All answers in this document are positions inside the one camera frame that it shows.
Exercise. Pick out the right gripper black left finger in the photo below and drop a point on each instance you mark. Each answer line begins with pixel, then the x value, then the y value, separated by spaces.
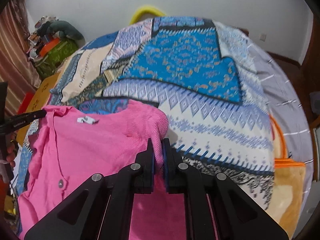
pixel 101 207

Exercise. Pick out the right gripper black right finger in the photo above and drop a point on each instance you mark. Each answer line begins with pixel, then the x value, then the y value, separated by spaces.
pixel 215 207

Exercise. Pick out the pink knit cardigan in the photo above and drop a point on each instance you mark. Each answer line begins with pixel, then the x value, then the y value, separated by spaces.
pixel 67 152

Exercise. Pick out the person's left hand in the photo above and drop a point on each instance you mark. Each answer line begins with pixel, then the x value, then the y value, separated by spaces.
pixel 11 149

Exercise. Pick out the red box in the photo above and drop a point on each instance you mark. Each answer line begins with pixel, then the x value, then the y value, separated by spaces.
pixel 25 103

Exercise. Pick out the brown striped curtain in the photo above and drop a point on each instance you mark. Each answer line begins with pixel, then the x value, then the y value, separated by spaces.
pixel 20 74

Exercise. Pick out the orange trimmed beige blanket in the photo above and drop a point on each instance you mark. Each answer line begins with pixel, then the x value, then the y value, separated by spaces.
pixel 287 195

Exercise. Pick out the green patterned storage bag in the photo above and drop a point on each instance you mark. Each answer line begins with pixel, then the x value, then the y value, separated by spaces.
pixel 47 66

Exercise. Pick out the orange box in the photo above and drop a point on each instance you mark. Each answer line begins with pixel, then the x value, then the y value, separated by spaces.
pixel 49 46

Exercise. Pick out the grey striped bed sheet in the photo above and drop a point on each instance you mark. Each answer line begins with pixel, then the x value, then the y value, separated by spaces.
pixel 286 108

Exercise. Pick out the blue patchwork patterned bedspread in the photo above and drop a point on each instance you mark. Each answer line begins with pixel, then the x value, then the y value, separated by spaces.
pixel 201 74

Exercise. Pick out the yellow curved tube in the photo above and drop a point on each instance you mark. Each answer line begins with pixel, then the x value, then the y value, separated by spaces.
pixel 143 11

